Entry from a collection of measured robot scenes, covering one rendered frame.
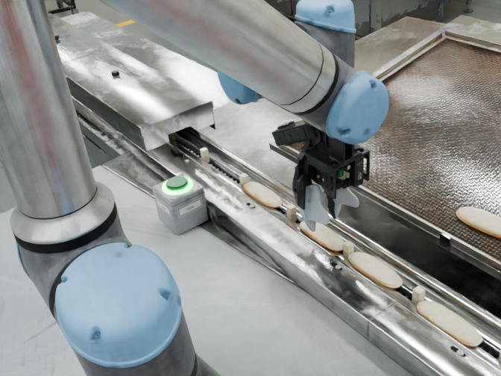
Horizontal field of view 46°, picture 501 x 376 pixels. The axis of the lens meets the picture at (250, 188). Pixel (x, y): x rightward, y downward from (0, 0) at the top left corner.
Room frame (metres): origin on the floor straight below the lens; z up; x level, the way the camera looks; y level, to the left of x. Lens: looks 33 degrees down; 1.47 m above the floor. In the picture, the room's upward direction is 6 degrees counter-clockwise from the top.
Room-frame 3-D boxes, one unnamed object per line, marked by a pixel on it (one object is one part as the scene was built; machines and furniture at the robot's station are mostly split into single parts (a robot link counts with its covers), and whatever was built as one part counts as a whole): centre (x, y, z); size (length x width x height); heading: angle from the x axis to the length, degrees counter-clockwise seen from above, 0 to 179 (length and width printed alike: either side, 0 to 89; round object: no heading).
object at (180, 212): (0.91, 0.13, 0.84); 0.08 x 0.08 x 0.11; 33
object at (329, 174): (0.75, -0.12, 1.03); 0.09 x 0.08 x 0.12; 33
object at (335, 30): (0.76, -0.12, 1.19); 0.09 x 0.08 x 0.11; 121
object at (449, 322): (0.56, -0.25, 0.86); 0.10 x 0.04 x 0.01; 32
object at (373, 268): (0.68, -0.17, 0.86); 0.10 x 0.04 x 0.01; 33
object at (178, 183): (0.91, 0.13, 0.90); 0.04 x 0.04 x 0.02
